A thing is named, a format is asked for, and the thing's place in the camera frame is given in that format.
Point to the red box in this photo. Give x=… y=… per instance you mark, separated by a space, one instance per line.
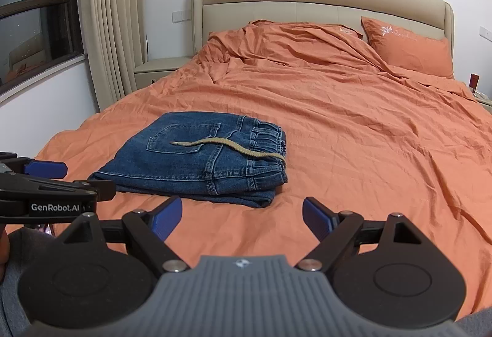
x=474 y=81

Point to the large orange embroidered pillow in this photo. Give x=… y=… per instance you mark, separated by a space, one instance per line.
x=407 y=47

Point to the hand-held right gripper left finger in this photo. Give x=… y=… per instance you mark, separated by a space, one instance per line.
x=169 y=218

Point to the orange duvet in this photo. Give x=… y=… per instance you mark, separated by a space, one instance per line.
x=346 y=122

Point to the dark framed window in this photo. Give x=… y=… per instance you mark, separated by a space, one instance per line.
x=34 y=14

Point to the blue denim pants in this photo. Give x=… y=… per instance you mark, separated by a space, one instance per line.
x=184 y=164

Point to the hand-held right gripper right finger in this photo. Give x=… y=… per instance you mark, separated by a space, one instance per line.
x=317 y=218

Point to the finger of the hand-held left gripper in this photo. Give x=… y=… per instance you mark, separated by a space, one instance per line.
x=103 y=189
x=46 y=169

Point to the white wall socket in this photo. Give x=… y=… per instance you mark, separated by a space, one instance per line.
x=485 y=31
x=176 y=16

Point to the beige nightstand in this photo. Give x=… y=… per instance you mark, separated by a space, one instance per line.
x=483 y=98
x=157 y=68

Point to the person's grey clothing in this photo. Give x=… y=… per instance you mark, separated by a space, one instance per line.
x=23 y=248

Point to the beige pleated curtain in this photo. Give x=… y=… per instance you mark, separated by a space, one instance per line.
x=111 y=14

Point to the person's left forearm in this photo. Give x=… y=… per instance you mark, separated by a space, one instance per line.
x=3 y=252

